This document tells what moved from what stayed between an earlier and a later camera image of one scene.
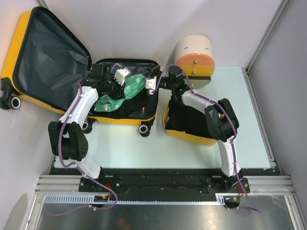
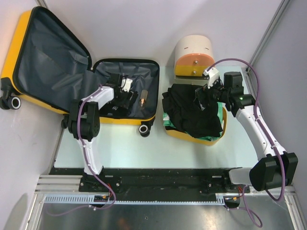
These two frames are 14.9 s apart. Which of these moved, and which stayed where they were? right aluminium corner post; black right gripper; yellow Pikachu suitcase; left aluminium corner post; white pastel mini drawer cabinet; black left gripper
Moved: black right gripper; black left gripper
Stayed: right aluminium corner post; left aluminium corner post; white pastel mini drawer cabinet; yellow Pikachu suitcase
